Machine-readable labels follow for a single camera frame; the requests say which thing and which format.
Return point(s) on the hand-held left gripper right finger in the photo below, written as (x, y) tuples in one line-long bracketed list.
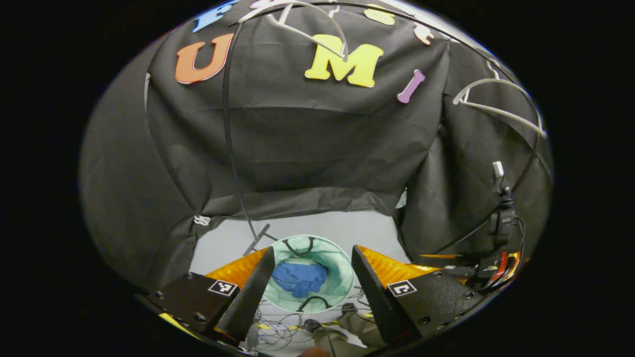
[(382, 302)]

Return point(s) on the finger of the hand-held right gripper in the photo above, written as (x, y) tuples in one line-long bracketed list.
[(446, 268)]

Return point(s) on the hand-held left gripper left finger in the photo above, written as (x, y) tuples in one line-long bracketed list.
[(250, 302)]

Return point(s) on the mint green laundry hamper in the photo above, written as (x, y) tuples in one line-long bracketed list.
[(337, 267)]

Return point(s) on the white plastic hanger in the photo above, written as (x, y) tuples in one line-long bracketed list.
[(343, 48), (506, 118)]

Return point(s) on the black clothes rack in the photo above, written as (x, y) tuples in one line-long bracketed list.
[(226, 119)]

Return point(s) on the person's leg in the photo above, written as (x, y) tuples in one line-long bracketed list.
[(337, 342), (362, 327)]

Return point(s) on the black backdrop cloth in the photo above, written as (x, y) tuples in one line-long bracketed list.
[(307, 148)]

